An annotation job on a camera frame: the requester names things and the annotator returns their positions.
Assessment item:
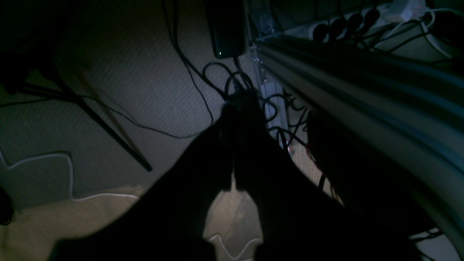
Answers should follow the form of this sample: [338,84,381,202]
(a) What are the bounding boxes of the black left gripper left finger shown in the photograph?
[51,104,233,261]

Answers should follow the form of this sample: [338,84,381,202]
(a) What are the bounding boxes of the black tripod leg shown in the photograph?
[8,78,153,172]

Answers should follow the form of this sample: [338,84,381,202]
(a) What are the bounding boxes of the white cable on floor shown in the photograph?
[0,150,140,202]

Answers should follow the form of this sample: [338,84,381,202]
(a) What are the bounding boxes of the black power adapter box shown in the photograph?
[204,0,245,59]

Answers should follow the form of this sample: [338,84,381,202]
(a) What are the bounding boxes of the white power strip on floor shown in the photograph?
[260,78,292,154]

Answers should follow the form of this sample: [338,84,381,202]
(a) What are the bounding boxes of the aluminium table frame rail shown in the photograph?
[255,37,464,259]

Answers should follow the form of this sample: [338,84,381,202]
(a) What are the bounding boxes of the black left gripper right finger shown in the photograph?
[234,94,417,261]

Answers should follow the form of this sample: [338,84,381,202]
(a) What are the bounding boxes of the white power strip with plugs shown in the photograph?
[308,0,428,41]

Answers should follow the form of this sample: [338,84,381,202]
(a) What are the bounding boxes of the black cable bundle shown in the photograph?
[161,0,308,145]

